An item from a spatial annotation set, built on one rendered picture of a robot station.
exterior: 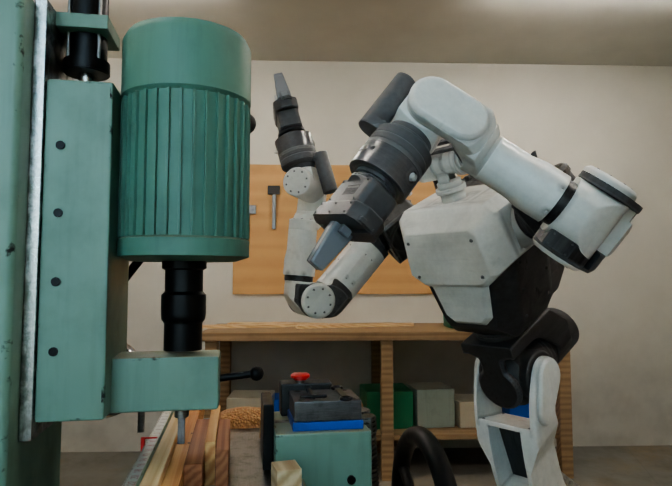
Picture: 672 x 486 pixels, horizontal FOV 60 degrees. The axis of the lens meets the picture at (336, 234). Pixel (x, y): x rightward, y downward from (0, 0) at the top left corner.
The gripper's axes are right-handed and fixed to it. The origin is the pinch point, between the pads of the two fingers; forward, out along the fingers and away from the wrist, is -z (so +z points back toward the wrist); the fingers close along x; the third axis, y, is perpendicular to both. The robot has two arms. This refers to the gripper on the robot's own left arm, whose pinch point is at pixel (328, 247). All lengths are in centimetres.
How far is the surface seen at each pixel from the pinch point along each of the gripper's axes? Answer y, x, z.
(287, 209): -88, 308, 89
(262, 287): -110, 311, 37
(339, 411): -19.0, 6.1, -14.6
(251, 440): -21.1, 26.5, -26.0
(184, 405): -1.4, 10.0, -26.0
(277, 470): -12.1, -0.4, -25.0
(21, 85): 38.3, 12.7, -7.5
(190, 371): 0.7, 10.1, -22.1
